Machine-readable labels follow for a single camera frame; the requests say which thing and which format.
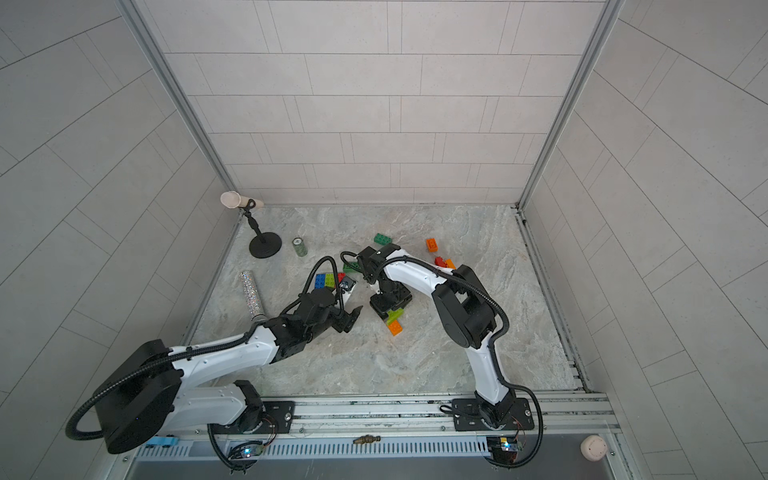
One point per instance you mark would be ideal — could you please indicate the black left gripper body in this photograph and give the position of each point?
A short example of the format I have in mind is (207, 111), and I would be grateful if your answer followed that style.
(344, 316)

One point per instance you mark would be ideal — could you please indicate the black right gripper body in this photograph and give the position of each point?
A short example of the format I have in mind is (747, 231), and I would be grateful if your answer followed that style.
(389, 300)

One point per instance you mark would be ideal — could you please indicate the small dark blue lego brick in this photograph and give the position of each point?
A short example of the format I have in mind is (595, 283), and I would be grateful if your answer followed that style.
(320, 280)

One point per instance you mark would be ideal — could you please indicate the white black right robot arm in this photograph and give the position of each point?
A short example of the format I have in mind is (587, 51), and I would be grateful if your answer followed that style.
(468, 314)

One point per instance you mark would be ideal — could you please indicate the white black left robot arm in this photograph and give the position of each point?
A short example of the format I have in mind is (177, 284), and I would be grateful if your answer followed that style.
(161, 389)

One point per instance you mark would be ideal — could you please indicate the dark green lego brick far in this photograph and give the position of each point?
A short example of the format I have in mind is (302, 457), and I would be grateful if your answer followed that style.
(382, 239)

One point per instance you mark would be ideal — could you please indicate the glitter silver microphone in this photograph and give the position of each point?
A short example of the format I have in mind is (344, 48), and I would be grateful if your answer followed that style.
(253, 299)

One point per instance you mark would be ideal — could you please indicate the green camouflage can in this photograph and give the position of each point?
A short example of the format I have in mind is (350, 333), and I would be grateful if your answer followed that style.
(299, 247)

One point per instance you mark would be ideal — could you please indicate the black microphone stand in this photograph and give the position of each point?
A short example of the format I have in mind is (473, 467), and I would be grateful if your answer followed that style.
(264, 244)

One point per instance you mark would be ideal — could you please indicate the brass fitting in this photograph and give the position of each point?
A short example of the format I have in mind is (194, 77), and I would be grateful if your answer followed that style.
(366, 439)

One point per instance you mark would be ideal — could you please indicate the left circuit board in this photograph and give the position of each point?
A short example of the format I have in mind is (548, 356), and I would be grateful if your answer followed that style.
(247, 451)

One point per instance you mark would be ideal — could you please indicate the circuit board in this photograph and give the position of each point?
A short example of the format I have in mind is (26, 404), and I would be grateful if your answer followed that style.
(503, 451)
(247, 451)

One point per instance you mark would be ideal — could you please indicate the right circuit board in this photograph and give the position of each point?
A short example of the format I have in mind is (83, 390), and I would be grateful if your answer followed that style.
(503, 451)

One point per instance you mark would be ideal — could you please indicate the light blue clip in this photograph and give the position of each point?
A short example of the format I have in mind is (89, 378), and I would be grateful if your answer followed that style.
(162, 442)

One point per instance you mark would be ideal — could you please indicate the beige round knob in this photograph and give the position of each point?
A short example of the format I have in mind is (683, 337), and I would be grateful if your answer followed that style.
(594, 448)

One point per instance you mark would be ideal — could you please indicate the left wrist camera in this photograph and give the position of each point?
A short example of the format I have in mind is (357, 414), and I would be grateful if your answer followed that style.
(347, 284)

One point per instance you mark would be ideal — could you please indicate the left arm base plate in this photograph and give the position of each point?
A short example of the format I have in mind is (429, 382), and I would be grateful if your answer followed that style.
(274, 417)

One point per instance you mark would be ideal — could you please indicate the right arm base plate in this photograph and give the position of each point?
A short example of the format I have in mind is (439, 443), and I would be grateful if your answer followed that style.
(477, 414)

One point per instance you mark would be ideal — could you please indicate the left metal corner post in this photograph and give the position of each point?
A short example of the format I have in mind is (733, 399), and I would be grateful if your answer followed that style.
(151, 49)

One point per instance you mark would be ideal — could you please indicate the metal corner frame post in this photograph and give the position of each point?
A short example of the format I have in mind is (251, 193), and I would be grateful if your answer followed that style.
(599, 36)

